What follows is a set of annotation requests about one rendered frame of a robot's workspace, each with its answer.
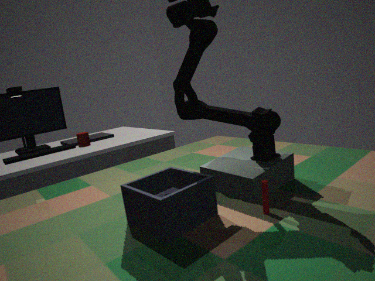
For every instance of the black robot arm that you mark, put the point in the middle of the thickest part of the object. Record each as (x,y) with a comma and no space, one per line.
(262,122)

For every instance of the red peg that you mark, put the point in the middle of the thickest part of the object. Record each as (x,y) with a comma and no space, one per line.
(265,197)

